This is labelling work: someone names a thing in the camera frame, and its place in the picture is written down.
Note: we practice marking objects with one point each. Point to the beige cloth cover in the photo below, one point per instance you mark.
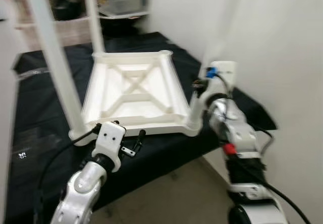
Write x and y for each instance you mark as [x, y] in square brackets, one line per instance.
[65, 30]

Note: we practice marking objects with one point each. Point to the black table cloth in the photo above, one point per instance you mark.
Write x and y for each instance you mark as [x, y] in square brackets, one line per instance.
[40, 113]

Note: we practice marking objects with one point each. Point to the black round tub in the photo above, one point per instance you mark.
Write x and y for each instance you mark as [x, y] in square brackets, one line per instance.
[123, 24]

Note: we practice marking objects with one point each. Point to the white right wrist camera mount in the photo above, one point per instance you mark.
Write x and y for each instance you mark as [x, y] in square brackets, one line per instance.
[224, 80]

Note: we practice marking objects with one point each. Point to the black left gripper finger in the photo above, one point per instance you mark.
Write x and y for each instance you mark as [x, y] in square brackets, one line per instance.
[139, 139]
[115, 123]

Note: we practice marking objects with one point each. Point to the clear plastic storage box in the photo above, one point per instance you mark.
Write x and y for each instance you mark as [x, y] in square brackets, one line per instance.
[123, 2]

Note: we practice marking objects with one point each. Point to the white plastic table top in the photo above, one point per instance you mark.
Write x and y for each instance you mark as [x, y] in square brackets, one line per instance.
[131, 93]

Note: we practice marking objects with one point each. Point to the clear tape strip patch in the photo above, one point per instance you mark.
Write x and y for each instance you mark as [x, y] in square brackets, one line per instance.
[33, 73]

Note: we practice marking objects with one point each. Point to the black bag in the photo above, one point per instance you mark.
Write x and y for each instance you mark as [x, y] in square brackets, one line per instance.
[68, 9]

